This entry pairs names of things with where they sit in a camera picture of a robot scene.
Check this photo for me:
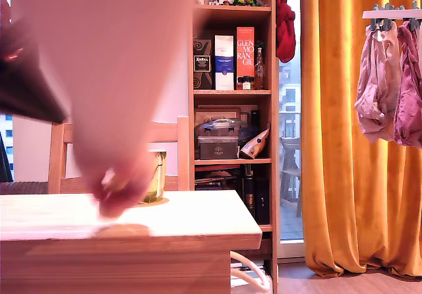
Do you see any person's hand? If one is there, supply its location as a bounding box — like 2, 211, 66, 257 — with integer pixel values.
77, 148, 158, 219

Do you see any grey ribbed sofa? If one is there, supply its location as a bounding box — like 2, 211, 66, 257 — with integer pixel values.
0, 181, 50, 195

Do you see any yellow illustrated mug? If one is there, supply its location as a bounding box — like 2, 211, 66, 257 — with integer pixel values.
141, 148, 167, 204

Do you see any wooden chair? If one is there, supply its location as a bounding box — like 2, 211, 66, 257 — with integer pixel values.
47, 115, 191, 194

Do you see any dark swirl pattern box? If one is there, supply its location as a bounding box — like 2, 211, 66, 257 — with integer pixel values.
193, 38, 212, 90

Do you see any grey plastic case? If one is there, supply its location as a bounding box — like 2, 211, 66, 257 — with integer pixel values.
194, 116, 249, 142

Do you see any white and blue box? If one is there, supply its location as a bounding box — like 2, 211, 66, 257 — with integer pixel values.
214, 35, 235, 90

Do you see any dark gift box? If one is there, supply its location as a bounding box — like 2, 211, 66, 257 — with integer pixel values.
197, 135, 239, 161

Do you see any wooden bookshelf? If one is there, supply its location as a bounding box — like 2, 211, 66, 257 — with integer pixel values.
189, 0, 280, 294

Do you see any dark book stack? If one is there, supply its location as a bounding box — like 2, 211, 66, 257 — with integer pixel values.
194, 164, 243, 191

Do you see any red tall whisky box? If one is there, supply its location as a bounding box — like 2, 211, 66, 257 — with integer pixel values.
236, 26, 255, 90

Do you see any dark blue round pot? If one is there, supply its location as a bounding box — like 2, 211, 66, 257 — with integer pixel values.
237, 125, 258, 148

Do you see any clear glass bottle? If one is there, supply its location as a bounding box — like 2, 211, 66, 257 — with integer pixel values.
253, 42, 266, 90

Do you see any brown paper snack bag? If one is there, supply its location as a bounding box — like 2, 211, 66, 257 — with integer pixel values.
239, 124, 271, 160

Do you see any black book gold emblem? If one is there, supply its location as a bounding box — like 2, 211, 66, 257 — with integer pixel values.
243, 164, 255, 219

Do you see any black tall box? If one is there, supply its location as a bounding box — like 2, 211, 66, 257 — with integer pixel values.
254, 175, 270, 225

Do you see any red hanging cloth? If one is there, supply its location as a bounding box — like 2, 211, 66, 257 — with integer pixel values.
275, 0, 297, 63

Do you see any grey outdoor chair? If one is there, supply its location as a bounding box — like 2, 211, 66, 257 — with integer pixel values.
279, 137, 301, 218

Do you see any pale book stack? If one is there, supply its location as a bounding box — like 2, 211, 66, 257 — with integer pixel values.
229, 262, 264, 288

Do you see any orange curtain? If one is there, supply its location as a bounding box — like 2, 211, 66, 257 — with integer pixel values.
300, 0, 422, 278

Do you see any pink hanging garment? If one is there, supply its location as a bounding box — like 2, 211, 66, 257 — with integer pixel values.
354, 22, 402, 143

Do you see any white peg hanger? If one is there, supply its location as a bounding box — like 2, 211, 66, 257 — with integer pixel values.
361, 3, 422, 31

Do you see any purple hanging garment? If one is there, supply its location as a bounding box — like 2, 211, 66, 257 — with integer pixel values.
393, 20, 422, 148

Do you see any wooden picture frame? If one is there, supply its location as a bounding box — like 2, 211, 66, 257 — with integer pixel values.
193, 104, 258, 130

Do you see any white cable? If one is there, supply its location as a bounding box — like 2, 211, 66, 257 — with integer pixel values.
229, 250, 274, 294

